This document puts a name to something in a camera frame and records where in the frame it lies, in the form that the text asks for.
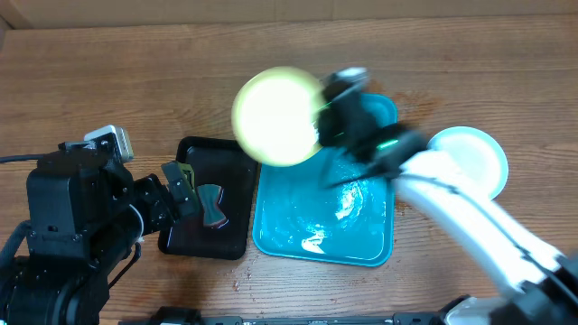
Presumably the green scrubbing sponge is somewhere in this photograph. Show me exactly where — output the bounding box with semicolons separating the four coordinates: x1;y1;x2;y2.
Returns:
198;184;228;228

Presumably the yellow plate with stain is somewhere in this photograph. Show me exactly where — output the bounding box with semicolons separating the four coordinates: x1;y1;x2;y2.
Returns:
231;67;326;167

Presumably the light blue plate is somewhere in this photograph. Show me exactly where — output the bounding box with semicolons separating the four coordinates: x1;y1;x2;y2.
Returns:
428;126;509;199

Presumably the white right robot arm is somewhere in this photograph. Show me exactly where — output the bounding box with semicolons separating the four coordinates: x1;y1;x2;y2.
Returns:
318;76;577;325

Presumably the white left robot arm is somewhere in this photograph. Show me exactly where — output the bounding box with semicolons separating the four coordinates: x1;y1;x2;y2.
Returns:
1;148;200;324

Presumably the black water tray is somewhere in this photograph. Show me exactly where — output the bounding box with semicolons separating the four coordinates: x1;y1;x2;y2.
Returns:
158;136;257;260

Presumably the teal plastic tray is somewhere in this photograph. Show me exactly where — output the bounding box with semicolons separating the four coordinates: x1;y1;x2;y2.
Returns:
251;92;399;268

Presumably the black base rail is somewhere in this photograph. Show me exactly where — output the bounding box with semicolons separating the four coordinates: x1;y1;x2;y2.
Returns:
118;307;443;325

